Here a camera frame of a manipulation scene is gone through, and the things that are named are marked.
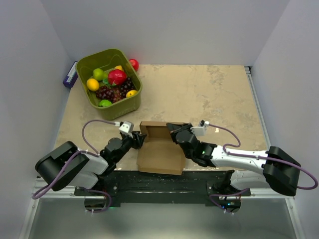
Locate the yellow fruit at back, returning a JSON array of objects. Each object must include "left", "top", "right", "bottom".
[{"left": 114, "top": 65, "right": 124, "bottom": 71}]

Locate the blue white small box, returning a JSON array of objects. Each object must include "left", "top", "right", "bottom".
[{"left": 63, "top": 61, "right": 78, "bottom": 89}]

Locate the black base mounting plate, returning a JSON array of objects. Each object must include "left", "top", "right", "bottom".
[{"left": 74, "top": 170, "right": 241, "bottom": 211}]

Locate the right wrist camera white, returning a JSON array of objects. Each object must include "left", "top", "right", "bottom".
[{"left": 190, "top": 120, "right": 209, "bottom": 136}]

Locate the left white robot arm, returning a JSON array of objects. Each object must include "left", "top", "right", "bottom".
[{"left": 32, "top": 131, "right": 147, "bottom": 199}]

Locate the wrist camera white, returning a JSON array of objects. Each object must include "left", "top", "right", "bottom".
[
  {"left": 119, "top": 121, "right": 134, "bottom": 138},
  {"left": 190, "top": 120, "right": 209, "bottom": 136}
]

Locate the green plastic bin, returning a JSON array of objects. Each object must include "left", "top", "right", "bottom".
[{"left": 76, "top": 49, "right": 143, "bottom": 120}]

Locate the dark purple grape bunch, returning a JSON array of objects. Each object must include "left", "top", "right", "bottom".
[{"left": 96, "top": 77, "right": 136, "bottom": 103}]

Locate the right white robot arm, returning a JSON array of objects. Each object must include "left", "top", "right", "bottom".
[{"left": 166, "top": 121, "right": 300, "bottom": 196}]

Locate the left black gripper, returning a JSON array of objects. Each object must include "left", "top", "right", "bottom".
[{"left": 113, "top": 131, "right": 146, "bottom": 163}]

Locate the yellow lemon left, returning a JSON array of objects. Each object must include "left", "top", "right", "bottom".
[{"left": 86, "top": 78, "right": 100, "bottom": 92}]

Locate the green pear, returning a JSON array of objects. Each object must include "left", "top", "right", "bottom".
[{"left": 93, "top": 68, "right": 107, "bottom": 82}]

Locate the aluminium frame rail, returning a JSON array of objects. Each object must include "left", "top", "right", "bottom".
[{"left": 245, "top": 65, "right": 296, "bottom": 200}]

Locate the brown cardboard box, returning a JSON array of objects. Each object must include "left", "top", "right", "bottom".
[{"left": 137, "top": 121, "right": 186, "bottom": 175}]

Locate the red apple outside bin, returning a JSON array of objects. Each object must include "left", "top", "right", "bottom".
[{"left": 129, "top": 58, "right": 139, "bottom": 71}]

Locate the green fruit front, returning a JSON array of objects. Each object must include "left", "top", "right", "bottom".
[{"left": 98, "top": 100, "right": 112, "bottom": 107}]

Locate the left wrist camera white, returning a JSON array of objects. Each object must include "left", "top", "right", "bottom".
[{"left": 119, "top": 121, "right": 134, "bottom": 138}]

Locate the red pomegranate in bin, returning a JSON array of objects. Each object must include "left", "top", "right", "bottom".
[{"left": 107, "top": 69, "right": 127, "bottom": 86}]

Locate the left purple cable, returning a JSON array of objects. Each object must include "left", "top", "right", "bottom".
[{"left": 31, "top": 119, "right": 122, "bottom": 200}]

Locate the yellow lemon right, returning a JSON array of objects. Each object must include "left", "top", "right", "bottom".
[{"left": 126, "top": 90, "right": 138, "bottom": 98}]

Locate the yellow lemon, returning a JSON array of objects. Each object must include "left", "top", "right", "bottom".
[
  {"left": 86, "top": 78, "right": 100, "bottom": 92},
  {"left": 126, "top": 90, "right": 138, "bottom": 98}
]

